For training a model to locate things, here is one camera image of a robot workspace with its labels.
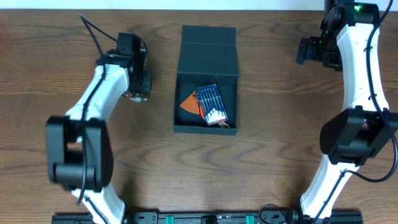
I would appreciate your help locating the orange scraper wooden handle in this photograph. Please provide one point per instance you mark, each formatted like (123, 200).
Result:
(190, 104)

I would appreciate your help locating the dark green open box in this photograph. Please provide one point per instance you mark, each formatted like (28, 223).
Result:
(208, 55)

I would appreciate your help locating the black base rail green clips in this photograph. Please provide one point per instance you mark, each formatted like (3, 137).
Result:
(270, 214)

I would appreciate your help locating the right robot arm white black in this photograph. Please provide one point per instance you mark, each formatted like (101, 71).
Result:
(348, 43)

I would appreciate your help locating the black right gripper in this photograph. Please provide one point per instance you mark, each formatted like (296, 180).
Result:
(305, 47)

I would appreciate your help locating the small claw hammer black handle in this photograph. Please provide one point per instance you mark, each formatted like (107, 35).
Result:
(135, 97)

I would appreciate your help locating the red handled cutting pliers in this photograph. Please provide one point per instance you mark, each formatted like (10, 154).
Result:
(200, 108)

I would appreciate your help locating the blue precision screwdriver set case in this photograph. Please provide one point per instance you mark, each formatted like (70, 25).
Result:
(213, 107)

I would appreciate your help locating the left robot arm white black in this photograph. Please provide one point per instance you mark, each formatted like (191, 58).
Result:
(79, 155)

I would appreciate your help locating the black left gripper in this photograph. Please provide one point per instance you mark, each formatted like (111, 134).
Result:
(144, 83)

